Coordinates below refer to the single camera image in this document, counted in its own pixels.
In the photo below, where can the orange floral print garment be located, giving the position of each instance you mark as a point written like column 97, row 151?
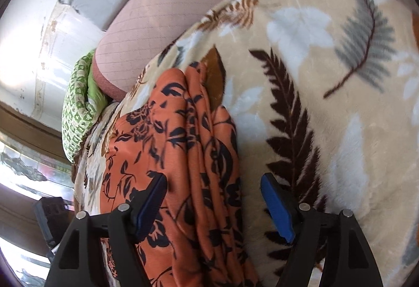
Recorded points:
column 196, row 156

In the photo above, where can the wooden window frame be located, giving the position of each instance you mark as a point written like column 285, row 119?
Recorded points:
column 23, row 129

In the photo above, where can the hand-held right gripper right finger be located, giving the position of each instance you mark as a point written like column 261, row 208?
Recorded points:
column 276, row 205

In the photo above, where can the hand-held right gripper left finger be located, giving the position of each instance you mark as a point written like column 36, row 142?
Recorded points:
column 149, row 208

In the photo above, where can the pink quilted bolster pillow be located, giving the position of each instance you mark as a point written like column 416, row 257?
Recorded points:
column 170, row 2

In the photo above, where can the green patterned pillow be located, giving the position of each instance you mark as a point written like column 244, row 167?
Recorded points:
column 77, row 110

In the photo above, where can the beige leaf print blanket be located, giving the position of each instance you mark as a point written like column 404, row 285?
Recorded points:
column 311, row 61

